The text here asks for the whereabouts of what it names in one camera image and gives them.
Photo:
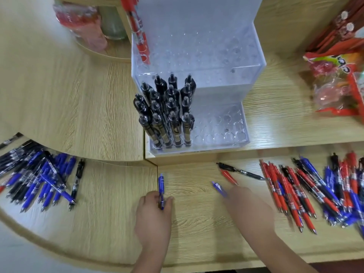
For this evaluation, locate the pile of blue black pens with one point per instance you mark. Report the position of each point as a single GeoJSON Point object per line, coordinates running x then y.
{"type": "Point", "coordinates": [37, 179]}

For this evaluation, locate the stack of red snack packets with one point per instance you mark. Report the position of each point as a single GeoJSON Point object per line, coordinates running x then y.
{"type": "Point", "coordinates": [335, 31]}

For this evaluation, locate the clear bag of red candies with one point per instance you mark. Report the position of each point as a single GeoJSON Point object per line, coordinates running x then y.
{"type": "Point", "coordinates": [332, 90]}

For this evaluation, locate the pale green jelly cup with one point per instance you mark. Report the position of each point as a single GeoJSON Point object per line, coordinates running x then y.
{"type": "Point", "coordinates": [113, 24]}

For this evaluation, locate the person's left forearm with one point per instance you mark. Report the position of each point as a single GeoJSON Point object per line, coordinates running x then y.
{"type": "Point", "coordinates": [150, 260]}

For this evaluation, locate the person's left hand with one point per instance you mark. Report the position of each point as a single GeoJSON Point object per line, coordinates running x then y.
{"type": "Point", "coordinates": [153, 221]}

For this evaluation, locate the person's right hand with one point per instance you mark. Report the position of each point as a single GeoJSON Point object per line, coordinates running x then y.
{"type": "Point", "coordinates": [250, 213]}

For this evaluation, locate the person's right forearm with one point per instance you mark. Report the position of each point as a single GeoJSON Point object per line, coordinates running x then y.
{"type": "Point", "coordinates": [278, 255]}

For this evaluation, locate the black click pen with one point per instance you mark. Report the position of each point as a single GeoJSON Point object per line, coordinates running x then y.
{"type": "Point", "coordinates": [241, 171]}

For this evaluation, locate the pile of red blue pens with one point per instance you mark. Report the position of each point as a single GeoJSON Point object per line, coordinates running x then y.
{"type": "Point", "coordinates": [301, 190]}

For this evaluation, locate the cluster of black pens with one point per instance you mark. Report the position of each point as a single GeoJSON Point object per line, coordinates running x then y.
{"type": "Point", "coordinates": [165, 116]}

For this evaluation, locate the clear tiered pen holder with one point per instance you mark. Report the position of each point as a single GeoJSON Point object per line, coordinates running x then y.
{"type": "Point", "coordinates": [204, 39]}

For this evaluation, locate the red lid pink jelly cup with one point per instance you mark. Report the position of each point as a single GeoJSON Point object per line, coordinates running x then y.
{"type": "Point", "coordinates": [82, 25]}

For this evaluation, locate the wooden round tier stand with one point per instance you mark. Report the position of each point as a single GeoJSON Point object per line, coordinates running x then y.
{"type": "Point", "coordinates": [116, 52]}

